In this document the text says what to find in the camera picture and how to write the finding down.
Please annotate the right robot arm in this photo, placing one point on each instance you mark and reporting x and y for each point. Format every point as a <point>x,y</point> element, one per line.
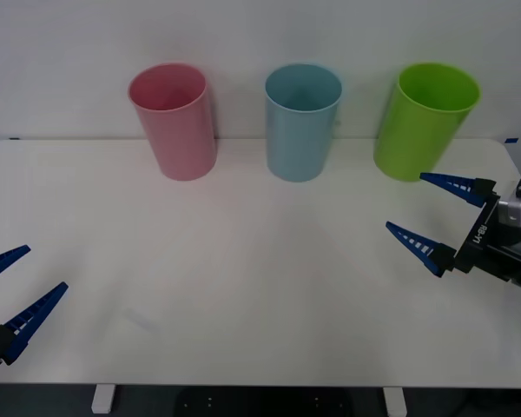
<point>516,209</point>

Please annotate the white table leg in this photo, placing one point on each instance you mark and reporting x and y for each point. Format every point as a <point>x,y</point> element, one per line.
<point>395,401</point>
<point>102,399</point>

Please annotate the pale blue plastic bin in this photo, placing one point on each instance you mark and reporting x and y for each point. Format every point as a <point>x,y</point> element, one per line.
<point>295,143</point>

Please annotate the pink plastic bin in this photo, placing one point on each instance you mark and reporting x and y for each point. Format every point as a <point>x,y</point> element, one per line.
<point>180,139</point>

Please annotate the green plastic bin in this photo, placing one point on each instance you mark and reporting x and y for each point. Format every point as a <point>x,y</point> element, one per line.
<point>417,139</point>

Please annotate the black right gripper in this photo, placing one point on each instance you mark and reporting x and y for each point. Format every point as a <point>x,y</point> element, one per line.
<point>490,247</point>

